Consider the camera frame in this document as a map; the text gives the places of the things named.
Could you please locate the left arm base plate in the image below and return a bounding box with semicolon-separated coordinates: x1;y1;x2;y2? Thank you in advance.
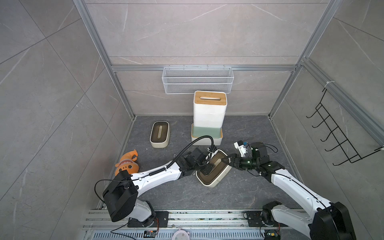
128;211;170;228

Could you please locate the orange toy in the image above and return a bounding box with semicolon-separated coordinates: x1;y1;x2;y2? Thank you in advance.
115;150;139;176

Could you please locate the large white bamboo-lid tissue box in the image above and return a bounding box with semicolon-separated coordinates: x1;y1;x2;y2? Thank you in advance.
191;130;223;146

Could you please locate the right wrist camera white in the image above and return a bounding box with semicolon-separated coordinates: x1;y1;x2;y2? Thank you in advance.
234;141;248;158

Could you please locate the white wire mesh basket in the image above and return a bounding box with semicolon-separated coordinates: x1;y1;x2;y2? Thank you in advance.
162;67;234;95

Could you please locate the green square tissue box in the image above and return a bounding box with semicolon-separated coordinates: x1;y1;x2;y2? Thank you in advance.
192;125;222;139

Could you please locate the bamboo-lid tissue box front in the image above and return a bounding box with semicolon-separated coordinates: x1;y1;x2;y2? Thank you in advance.
194;112;225;128

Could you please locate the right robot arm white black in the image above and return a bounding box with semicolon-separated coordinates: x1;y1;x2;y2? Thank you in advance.
222;142;357;240

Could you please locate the cream box dark lid back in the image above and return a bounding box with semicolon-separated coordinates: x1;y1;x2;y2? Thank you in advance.
150;121;170;149

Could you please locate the cream box dark lid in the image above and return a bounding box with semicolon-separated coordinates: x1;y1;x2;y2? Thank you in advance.
196;150;232;188
150;121;170;149

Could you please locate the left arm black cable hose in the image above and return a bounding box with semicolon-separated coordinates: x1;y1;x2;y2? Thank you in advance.
166;135;215;169

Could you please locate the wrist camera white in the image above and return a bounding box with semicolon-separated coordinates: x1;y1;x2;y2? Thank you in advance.
207;148;218;163
234;141;248;158

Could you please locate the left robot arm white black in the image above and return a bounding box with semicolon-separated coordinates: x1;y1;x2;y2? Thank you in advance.
102;146;218;227

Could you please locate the black wire hook rack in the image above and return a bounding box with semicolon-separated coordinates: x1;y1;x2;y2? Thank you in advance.
306;88;384;166

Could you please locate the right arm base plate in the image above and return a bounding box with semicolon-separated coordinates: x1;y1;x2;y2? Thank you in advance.
243;210;272;227

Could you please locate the aluminium mounting rail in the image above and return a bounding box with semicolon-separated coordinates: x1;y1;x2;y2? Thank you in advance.
81;209;288;230

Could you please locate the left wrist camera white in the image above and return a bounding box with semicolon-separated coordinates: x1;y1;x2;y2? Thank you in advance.
207;148;218;163

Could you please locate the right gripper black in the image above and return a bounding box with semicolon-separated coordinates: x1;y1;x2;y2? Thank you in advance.
222;154;259;170

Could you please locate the white round object bottom edge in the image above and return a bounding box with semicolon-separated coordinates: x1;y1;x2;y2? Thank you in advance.
171;229;191;240

